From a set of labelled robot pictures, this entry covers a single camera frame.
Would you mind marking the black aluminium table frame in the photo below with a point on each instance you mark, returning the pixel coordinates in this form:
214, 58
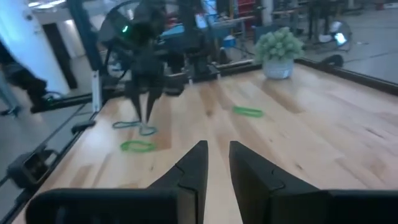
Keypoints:
357, 76

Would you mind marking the black controller box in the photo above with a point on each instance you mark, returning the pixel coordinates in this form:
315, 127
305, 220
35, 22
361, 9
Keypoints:
119, 25

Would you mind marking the long grey rubber band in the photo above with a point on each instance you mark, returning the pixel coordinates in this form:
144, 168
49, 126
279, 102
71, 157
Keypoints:
122, 125

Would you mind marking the black frame bracket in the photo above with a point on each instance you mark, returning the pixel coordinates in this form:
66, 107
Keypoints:
83, 126
31, 168

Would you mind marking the green rubber band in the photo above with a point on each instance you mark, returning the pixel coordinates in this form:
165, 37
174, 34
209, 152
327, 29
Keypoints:
248, 112
136, 150

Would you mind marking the silver round floor device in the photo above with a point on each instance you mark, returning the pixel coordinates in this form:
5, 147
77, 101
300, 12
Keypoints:
339, 34

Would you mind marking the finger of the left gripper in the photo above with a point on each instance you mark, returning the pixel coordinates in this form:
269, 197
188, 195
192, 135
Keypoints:
138, 102
152, 102

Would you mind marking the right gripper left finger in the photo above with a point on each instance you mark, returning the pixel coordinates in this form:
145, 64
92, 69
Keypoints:
192, 186

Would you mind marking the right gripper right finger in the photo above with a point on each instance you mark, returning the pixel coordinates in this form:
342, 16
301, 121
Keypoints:
252, 186

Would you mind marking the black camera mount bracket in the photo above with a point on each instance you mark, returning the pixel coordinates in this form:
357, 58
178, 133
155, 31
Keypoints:
332, 60

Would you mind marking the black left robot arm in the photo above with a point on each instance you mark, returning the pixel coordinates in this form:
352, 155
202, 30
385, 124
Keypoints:
186, 40

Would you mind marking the green artificial plant white pot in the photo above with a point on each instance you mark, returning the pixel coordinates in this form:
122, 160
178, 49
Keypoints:
278, 46

